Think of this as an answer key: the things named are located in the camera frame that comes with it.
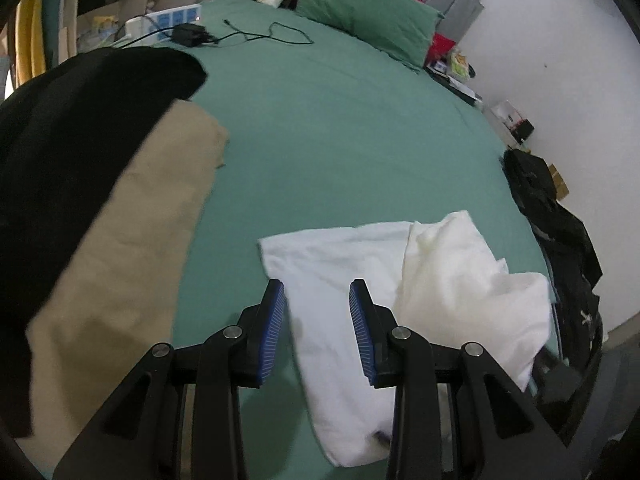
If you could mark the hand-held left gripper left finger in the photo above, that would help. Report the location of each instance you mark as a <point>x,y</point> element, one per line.
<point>270,335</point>

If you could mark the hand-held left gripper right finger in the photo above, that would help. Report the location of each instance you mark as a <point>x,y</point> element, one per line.
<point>361,335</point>

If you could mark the white hooded garment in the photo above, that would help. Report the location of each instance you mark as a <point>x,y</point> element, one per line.
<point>450,280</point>

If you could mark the beige cloth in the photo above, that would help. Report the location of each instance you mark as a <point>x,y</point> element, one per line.
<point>140,240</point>

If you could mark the bed with green sheet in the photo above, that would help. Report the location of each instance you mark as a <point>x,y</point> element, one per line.
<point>340,135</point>

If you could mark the black clothing pile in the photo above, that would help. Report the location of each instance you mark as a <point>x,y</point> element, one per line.
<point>555,220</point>

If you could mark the white and black box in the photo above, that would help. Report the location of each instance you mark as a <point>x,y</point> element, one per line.
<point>512,120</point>

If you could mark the dark flat tray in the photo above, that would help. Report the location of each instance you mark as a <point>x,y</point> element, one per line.
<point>457,87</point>

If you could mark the black cloth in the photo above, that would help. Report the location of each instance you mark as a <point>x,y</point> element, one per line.
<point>65,135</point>

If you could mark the yellow-green snack packet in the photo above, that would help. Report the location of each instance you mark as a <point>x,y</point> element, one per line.
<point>461,64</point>

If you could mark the red cloth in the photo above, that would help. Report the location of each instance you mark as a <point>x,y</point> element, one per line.
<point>444,46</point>

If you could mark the black power adapter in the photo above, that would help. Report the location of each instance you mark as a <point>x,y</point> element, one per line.
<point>190,35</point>

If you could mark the green pillow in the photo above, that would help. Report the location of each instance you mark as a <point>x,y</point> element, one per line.
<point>365,7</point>

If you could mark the white power strip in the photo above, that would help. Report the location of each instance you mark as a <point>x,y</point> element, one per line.
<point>165,19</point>

